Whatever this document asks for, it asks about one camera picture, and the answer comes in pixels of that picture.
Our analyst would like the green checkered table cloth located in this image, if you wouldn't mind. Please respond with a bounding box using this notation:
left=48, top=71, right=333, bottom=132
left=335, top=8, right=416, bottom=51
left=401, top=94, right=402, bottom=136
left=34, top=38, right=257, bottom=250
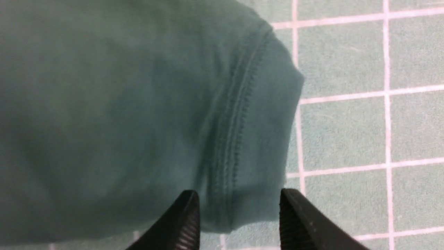
left=45, top=0, right=444, bottom=250

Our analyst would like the green long-sleeved shirt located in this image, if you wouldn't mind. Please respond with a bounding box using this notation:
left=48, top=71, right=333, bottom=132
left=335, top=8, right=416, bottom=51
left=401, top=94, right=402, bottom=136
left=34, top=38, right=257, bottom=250
left=0, top=0, right=304, bottom=245

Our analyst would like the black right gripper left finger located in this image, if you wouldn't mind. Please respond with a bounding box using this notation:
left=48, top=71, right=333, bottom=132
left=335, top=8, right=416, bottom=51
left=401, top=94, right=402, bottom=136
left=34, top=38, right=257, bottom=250
left=127, top=190, right=201, bottom=250

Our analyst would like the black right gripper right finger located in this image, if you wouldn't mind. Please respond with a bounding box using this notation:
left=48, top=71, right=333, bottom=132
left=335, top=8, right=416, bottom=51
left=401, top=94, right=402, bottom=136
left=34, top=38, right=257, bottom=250
left=279, top=188, right=367, bottom=250

